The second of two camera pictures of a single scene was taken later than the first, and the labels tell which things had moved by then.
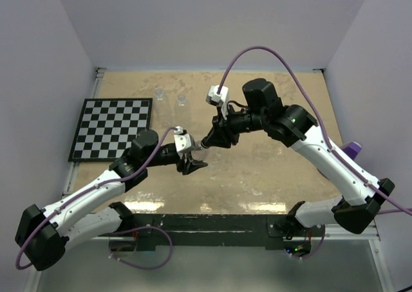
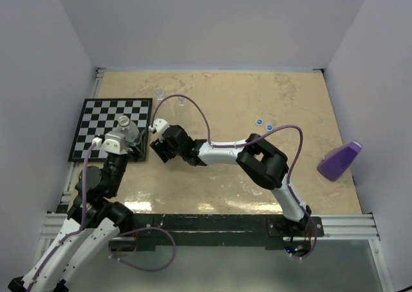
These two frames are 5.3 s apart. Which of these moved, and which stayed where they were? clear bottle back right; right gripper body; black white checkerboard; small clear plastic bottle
Moved: small clear plastic bottle; right gripper body
Stayed: black white checkerboard; clear bottle back right
